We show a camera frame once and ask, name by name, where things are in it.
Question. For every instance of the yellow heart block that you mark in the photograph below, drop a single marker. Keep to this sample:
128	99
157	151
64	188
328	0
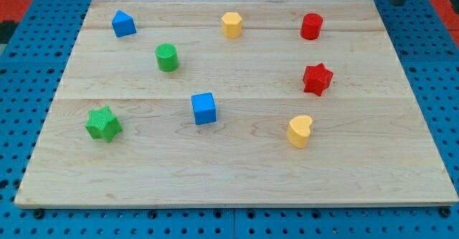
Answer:
299	130

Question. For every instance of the blue cube block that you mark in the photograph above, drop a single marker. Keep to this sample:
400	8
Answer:
204	108

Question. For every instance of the green cylinder block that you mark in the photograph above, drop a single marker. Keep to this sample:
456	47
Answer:
166	57

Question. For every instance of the yellow hexagon block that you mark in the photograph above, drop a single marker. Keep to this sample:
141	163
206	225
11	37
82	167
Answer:
231	25

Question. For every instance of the red star block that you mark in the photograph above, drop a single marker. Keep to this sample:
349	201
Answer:
316	79

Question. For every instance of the red cylinder block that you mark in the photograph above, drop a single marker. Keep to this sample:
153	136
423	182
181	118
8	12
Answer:
311	26

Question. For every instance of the green star block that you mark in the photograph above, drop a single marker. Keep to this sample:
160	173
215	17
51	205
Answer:
103	124

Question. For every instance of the light wooden board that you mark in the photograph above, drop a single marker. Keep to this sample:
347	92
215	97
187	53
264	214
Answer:
369	144

